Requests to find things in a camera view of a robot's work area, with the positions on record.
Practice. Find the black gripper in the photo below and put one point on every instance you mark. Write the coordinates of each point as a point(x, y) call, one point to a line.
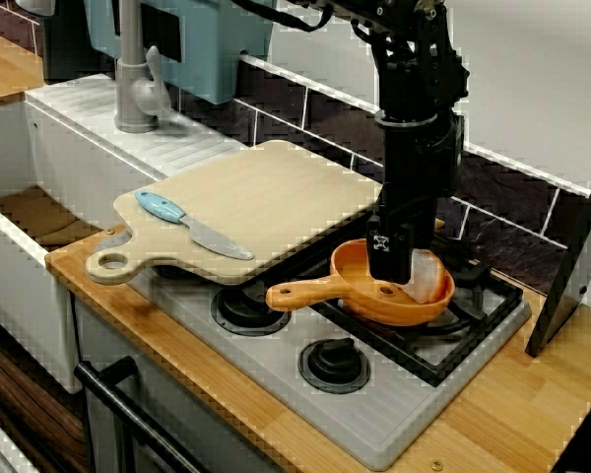
point(413, 162)

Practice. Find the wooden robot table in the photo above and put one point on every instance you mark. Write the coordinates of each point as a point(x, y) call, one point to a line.
point(5, 69)

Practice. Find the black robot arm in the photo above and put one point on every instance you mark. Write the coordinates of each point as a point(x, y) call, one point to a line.
point(423, 49)

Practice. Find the wooden countertop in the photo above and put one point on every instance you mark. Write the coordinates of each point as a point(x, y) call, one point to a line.
point(497, 404)

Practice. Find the black slanted panel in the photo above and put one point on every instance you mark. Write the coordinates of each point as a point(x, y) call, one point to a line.
point(571, 276)

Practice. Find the orange toy frying pan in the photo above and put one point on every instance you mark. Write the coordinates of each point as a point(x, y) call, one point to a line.
point(354, 290)

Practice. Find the grey toy faucet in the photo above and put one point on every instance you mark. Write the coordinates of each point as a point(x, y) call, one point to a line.
point(128, 74)

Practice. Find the white toy oven front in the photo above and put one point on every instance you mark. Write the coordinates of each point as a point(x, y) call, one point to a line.
point(187, 409)

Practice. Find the black burner grate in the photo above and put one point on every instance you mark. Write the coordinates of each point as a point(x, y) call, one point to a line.
point(502, 295)

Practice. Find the white toy sink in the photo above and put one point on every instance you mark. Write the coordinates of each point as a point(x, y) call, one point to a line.
point(79, 157)

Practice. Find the wooden cutting board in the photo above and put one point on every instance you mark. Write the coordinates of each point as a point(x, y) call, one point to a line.
point(276, 197)

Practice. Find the grey toy stove top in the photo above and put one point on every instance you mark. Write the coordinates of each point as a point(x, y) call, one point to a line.
point(384, 424)

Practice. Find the black stove knob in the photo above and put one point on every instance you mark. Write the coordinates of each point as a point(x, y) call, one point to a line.
point(335, 367)
point(246, 315)

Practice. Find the bread slice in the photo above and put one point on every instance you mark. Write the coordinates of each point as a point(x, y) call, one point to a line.
point(428, 278)

